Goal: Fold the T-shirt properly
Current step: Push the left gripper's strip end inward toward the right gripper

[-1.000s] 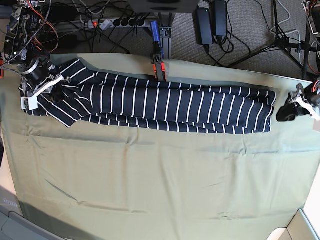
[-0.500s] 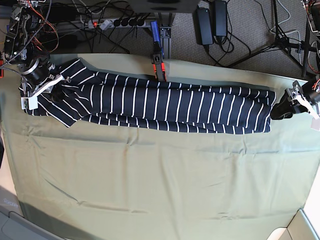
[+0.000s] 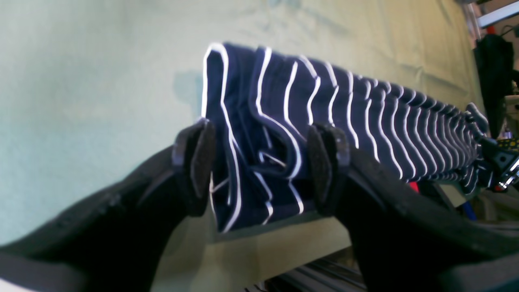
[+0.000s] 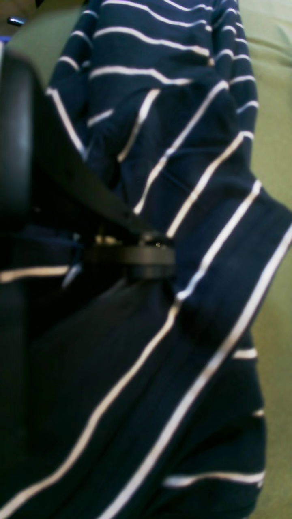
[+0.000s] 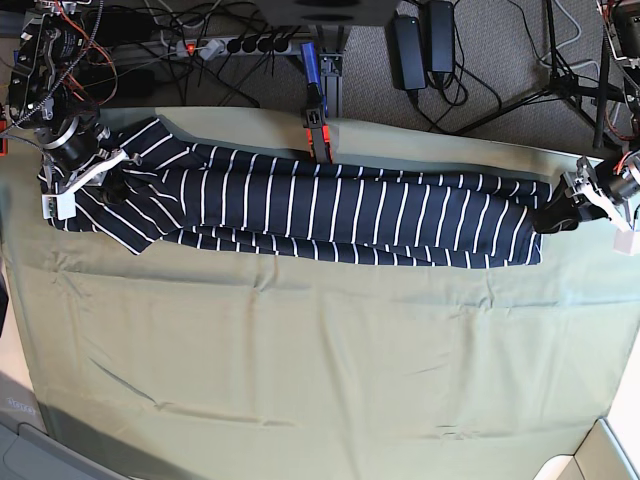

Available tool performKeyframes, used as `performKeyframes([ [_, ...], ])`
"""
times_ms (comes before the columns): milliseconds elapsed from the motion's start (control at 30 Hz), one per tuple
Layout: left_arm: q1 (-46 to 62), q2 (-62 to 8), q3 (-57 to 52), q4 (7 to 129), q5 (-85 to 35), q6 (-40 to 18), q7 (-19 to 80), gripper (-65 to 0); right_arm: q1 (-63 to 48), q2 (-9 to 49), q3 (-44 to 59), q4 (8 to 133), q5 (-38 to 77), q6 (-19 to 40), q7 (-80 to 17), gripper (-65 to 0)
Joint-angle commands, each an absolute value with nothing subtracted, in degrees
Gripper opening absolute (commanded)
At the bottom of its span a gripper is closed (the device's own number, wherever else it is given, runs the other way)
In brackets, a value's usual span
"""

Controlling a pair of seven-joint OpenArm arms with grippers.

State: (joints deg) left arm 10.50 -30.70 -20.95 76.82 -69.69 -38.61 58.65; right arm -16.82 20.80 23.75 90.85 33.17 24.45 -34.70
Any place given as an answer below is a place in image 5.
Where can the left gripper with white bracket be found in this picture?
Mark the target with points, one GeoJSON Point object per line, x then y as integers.
{"type": "Point", "coordinates": [609, 187]}

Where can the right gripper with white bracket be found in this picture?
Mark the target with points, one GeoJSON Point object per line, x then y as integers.
{"type": "Point", "coordinates": [80, 155]}

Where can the navy white striped T-shirt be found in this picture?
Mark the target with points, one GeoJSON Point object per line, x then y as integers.
{"type": "Point", "coordinates": [217, 198]}

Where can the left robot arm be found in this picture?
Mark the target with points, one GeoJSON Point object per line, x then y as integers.
{"type": "Point", "coordinates": [621, 26]}

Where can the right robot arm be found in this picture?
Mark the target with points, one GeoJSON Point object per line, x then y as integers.
{"type": "Point", "coordinates": [45, 97]}

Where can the black box on floor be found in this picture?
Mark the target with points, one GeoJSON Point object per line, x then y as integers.
{"type": "Point", "coordinates": [139, 83]}

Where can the black tripod stand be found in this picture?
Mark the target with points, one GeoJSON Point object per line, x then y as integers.
{"type": "Point", "coordinates": [589, 103]}

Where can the blue black left clamp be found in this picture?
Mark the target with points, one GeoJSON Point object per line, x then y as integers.
{"type": "Point", "coordinates": [3, 126]}

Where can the white power strip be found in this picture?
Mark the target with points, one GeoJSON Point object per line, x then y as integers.
{"type": "Point", "coordinates": [208, 48]}

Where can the light green table cloth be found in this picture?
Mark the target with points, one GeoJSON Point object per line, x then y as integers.
{"type": "Point", "coordinates": [180, 363]}

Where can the blue orange centre clamp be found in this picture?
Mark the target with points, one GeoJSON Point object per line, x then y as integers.
{"type": "Point", "coordinates": [314, 111]}

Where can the black power adapter brick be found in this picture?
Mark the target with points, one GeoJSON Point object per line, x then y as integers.
{"type": "Point", "coordinates": [405, 54]}

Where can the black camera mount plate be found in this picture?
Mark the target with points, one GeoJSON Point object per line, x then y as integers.
{"type": "Point", "coordinates": [327, 12]}

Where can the grey aluminium frame post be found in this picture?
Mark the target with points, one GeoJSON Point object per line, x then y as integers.
{"type": "Point", "coordinates": [330, 41]}

